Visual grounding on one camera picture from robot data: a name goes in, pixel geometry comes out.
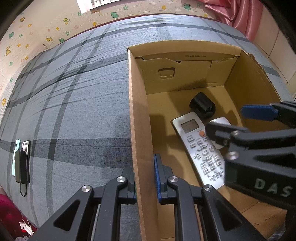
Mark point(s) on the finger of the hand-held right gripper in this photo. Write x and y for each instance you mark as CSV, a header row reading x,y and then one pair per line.
x,y
256,112
217,133

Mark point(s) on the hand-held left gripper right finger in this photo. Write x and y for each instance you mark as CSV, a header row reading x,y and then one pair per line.
x,y
157,178

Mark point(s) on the black power adapter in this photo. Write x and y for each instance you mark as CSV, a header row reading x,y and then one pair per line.
x,y
202,104

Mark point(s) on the black and white phone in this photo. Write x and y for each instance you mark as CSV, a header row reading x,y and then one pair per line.
x,y
26,145

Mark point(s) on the teal phone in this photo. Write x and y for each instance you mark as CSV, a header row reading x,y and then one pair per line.
x,y
14,157

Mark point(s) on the window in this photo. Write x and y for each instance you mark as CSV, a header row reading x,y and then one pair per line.
x,y
99,3

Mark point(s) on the white plugs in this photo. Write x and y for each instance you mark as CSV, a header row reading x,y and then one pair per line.
x,y
25,227

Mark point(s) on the cream wardrobe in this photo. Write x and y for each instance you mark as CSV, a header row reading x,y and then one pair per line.
x,y
277,58

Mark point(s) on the pink curtain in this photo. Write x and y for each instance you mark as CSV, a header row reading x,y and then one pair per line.
x,y
238,14

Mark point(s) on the dark red cloth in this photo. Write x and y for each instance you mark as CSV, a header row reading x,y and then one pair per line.
x,y
13,213

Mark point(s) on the black power bank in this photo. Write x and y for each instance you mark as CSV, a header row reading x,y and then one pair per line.
x,y
22,166

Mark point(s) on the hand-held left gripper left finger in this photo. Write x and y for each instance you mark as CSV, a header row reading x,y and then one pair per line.
x,y
134,185

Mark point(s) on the white remote control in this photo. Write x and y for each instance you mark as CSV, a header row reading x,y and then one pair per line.
x,y
198,148

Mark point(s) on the white charger block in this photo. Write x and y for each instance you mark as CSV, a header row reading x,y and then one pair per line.
x,y
222,121

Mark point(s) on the brown cardboard box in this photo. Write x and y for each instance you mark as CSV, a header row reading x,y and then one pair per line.
x,y
242,76

